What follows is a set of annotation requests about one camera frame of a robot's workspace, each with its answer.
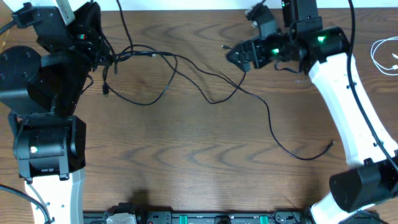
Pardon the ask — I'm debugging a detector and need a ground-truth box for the thick black cable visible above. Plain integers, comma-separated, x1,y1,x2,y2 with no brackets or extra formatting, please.
101,0,247,106

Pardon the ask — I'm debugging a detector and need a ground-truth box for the white cable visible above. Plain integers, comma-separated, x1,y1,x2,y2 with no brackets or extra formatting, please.
369,36,398,77

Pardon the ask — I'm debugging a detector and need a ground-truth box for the thin black cable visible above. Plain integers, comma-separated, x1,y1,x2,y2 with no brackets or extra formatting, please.
114,43,335,162

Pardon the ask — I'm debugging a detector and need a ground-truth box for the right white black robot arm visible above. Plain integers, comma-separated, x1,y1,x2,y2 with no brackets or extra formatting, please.
226,1,397,223

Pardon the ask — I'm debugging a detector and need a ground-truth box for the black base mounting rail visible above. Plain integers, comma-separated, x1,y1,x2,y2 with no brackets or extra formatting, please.
83,203,315,224

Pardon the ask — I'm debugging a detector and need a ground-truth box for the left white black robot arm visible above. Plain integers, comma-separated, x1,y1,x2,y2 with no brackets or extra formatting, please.
1,1,113,223

